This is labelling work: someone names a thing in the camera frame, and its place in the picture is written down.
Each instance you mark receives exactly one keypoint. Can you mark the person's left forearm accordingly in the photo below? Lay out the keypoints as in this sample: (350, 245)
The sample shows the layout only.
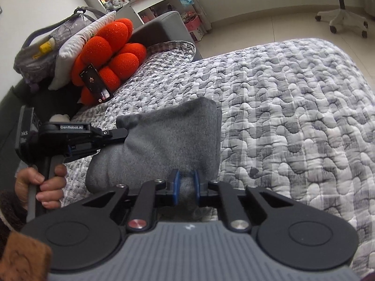
(8, 210)

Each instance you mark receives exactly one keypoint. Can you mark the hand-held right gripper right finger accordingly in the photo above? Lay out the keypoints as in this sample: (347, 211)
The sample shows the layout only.
(197, 187)

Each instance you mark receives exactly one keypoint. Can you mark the pink storage box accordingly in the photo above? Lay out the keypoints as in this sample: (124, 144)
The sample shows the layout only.
(193, 23)

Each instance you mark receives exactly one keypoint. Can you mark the white pillow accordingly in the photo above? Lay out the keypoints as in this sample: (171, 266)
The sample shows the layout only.
(70, 52)

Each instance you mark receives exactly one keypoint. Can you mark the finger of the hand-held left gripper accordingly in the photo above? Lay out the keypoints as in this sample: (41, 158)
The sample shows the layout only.
(85, 150)
(111, 135)

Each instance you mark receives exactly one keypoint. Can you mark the black smartphone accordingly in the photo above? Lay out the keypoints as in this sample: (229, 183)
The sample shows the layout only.
(95, 82)

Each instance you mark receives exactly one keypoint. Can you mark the grey purple backpack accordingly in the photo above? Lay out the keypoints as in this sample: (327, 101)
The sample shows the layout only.
(35, 61)

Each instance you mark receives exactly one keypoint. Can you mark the grey white quilted blanket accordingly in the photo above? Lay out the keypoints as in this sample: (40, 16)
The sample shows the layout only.
(293, 108)

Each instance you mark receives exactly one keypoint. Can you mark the person's left hand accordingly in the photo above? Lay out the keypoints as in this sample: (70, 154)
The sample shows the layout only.
(52, 186)

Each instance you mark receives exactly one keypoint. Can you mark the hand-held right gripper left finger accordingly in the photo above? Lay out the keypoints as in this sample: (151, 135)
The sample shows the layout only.
(176, 187)

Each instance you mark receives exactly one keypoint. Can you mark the grey sweatshirt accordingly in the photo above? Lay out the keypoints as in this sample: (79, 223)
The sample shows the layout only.
(175, 134)

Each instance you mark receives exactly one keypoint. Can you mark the white grey office chair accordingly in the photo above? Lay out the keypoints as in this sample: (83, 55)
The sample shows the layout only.
(342, 14)

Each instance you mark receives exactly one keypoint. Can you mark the orange pumpkin cushion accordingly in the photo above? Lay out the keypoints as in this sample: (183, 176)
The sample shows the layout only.
(117, 41)

